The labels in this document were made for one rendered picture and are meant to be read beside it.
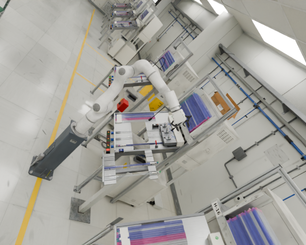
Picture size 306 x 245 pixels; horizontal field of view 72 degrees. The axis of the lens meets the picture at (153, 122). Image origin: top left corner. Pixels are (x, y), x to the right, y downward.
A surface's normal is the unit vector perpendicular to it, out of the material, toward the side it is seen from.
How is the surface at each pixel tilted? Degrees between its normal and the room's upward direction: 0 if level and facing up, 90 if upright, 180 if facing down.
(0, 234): 0
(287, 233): 90
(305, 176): 90
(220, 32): 90
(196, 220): 44
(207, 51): 90
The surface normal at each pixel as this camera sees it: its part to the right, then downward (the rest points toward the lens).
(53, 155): 0.19, 0.65
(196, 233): 0.02, -0.78
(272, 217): -0.69, -0.49
